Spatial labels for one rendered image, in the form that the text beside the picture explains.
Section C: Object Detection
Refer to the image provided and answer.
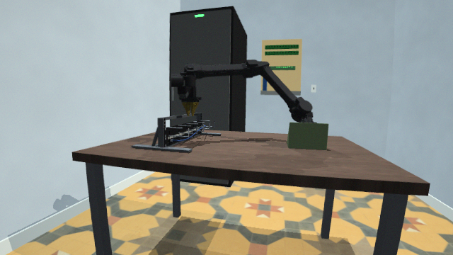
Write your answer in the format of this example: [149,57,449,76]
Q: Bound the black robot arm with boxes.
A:
[171,59,315,123]

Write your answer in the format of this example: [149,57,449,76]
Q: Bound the black patch panel rack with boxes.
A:
[132,113,221,152]

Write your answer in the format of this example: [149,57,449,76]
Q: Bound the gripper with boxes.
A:
[179,97,202,116]

